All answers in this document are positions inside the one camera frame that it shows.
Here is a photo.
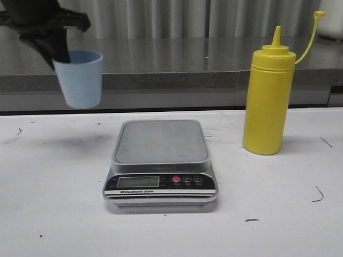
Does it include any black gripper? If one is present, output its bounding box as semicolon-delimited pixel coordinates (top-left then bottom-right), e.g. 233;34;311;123
1;0;91;71

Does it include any light blue plastic cup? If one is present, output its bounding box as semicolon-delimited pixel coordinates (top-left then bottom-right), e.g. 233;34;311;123
53;50;103;109

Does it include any yellow squeeze bottle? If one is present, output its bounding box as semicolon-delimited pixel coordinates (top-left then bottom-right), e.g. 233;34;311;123
242;11;326;155

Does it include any silver electronic kitchen scale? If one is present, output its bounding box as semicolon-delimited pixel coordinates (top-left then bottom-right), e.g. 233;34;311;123
102;119;219;212

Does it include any white pleated curtain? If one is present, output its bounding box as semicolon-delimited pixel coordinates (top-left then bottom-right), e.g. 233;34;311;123
60;0;320;40

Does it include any grey stone counter ledge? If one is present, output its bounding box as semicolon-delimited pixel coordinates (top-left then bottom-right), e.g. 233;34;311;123
0;37;343;93

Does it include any white container on counter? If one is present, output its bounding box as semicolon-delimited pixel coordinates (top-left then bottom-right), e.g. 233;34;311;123
317;0;342;41

